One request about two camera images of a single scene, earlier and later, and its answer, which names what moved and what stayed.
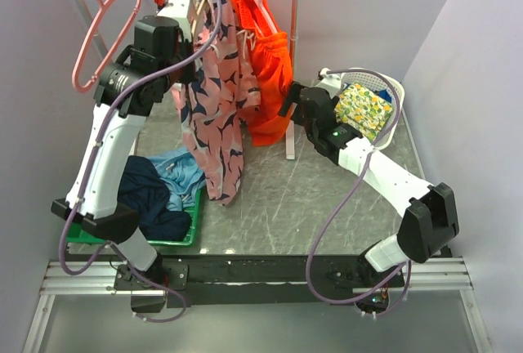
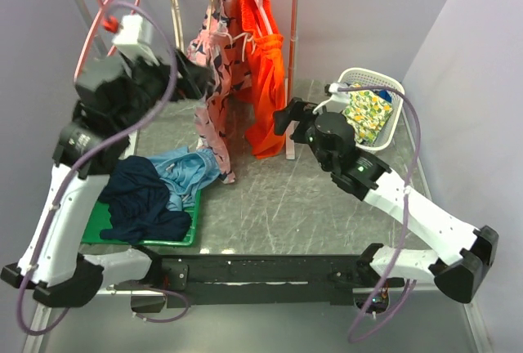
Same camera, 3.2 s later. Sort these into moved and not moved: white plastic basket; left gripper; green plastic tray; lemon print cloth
Moved: left gripper
Not moved: green plastic tray; white plastic basket; lemon print cloth
